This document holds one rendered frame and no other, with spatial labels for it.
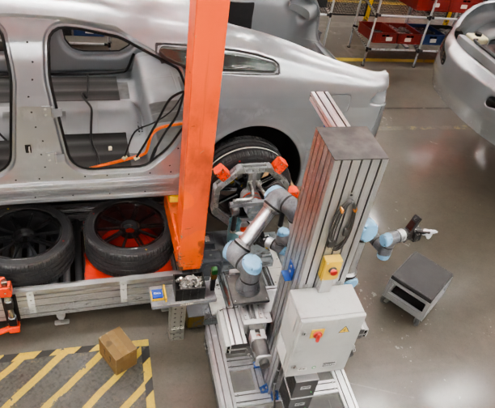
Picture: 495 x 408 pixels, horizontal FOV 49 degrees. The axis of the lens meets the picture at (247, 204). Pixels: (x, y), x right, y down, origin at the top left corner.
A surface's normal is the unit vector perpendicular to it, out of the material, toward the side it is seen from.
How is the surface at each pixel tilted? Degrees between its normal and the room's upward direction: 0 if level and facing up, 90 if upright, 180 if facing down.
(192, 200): 90
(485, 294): 0
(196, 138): 90
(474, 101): 88
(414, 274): 0
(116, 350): 0
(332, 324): 90
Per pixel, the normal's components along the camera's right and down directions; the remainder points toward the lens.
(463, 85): -0.95, 0.04
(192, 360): 0.13, -0.76
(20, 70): 0.28, 0.48
